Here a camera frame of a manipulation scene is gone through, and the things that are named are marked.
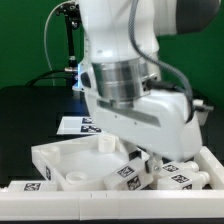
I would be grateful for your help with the white square tabletop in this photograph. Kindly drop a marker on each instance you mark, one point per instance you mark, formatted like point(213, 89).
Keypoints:
point(82, 164)

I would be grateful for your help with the black camera stand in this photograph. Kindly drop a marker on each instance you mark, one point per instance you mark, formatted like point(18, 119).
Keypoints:
point(72, 17)

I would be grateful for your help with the white obstacle fence front bar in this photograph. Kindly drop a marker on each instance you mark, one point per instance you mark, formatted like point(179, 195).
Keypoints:
point(112, 205)

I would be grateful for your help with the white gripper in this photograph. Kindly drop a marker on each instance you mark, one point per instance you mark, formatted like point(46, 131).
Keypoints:
point(159, 121)

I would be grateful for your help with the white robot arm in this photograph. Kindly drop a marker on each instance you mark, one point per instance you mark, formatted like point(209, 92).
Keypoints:
point(126, 31)

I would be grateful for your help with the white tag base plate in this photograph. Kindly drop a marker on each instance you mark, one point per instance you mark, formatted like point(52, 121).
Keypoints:
point(81, 125)

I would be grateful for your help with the white obstacle fence right bar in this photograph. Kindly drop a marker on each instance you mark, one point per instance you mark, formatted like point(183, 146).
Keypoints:
point(209, 163)

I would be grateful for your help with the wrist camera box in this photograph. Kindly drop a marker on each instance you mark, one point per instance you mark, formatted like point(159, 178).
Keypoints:
point(202, 110)

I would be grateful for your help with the white obstacle fence bar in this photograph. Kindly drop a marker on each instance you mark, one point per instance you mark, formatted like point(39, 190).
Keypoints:
point(209, 163)
point(112, 205)

